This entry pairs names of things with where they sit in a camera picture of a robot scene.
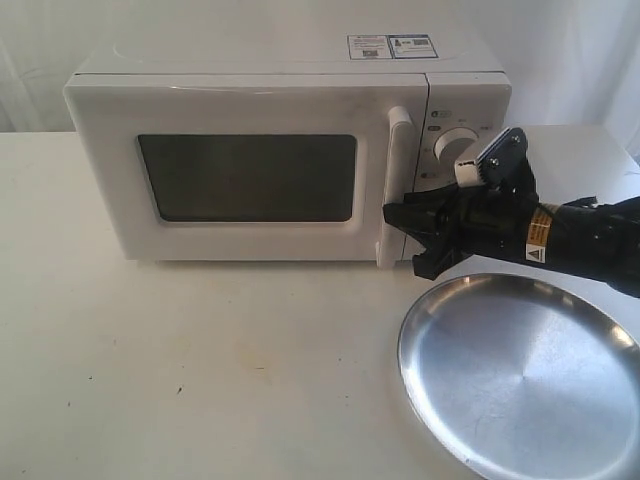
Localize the round stainless steel plate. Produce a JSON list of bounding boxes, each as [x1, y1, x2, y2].
[[397, 273, 639, 479]]

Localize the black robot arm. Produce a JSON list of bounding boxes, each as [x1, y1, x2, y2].
[[383, 186, 639, 297]]

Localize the upper white control knob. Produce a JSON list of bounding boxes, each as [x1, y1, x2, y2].
[[434, 127, 478, 166]]

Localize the blue white label sticker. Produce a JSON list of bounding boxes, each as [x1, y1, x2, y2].
[[347, 34, 439, 60]]

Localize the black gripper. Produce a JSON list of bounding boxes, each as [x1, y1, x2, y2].
[[383, 185, 531, 280]]

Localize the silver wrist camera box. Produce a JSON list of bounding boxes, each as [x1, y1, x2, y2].
[[454, 127, 528, 188]]

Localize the white microwave oven body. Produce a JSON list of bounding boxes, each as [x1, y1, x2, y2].
[[72, 28, 511, 201]]

